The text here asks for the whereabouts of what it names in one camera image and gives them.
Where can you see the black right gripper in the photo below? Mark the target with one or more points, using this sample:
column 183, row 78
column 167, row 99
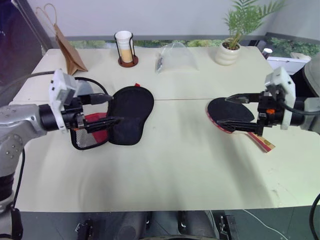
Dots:
column 268, row 117

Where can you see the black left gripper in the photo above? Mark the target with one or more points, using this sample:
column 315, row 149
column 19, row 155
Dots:
column 72, row 115

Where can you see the table tennis paddle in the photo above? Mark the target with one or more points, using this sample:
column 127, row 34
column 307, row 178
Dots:
column 230, row 110

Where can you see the black red paddle case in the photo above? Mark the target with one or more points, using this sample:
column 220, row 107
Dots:
column 132, row 107

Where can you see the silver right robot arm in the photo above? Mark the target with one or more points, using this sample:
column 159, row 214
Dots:
column 310, row 117

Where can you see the green plant in white pot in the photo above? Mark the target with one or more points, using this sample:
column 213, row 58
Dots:
column 227, row 56

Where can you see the beige paper cup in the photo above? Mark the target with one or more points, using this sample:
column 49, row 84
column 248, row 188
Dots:
column 125, row 56

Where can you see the brown paper bag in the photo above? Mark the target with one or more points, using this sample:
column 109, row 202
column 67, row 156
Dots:
column 71, row 57

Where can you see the white paper cup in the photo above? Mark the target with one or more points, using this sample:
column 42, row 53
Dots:
column 123, row 38

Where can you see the clear plastic bag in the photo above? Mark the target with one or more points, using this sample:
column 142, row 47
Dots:
column 180, row 57

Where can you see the dark partition panel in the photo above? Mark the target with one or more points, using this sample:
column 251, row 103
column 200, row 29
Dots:
column 20, row 50

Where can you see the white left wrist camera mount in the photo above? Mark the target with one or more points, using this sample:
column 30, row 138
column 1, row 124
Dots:
column 60, row 85

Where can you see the black bracket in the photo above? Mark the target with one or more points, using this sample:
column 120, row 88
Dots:
column 85, row 227
column 228, row 227

